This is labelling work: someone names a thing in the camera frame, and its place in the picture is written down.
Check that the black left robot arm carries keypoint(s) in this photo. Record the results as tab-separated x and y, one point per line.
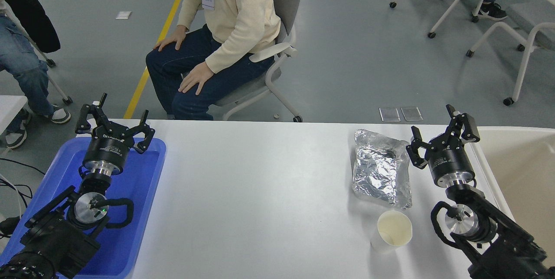
56	240

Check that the white side table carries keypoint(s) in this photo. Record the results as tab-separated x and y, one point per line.
8	110

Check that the crumpled silver foil tray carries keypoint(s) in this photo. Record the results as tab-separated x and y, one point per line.
381	175

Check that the person in black jacket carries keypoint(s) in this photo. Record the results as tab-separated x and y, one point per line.
17	58

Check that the white paper cup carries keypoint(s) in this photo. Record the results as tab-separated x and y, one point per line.
394	227

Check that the clear floor plate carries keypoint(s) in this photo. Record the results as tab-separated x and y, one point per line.
389	114
411	113

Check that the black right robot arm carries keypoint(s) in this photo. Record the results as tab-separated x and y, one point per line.
507	244

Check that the chair with thin white legs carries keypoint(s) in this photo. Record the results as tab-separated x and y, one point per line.
67	99

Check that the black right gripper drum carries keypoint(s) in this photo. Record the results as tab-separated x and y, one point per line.
451	164

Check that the small white floor paper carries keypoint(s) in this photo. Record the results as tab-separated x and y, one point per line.
123	15

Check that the person's right hand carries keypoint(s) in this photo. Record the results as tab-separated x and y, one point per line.
173	40

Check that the large pale bin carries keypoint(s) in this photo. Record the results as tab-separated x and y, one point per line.
524	170

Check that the black floor object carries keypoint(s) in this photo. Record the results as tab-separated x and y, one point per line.
8	225

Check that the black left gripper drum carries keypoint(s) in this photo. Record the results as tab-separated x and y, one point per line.
106	149

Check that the blue plastic tray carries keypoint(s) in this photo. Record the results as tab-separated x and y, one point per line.
138	192

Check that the person seated on grey chair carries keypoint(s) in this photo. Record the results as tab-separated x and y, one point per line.
234	10

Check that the person's left hand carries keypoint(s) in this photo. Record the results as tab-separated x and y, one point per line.
197	77

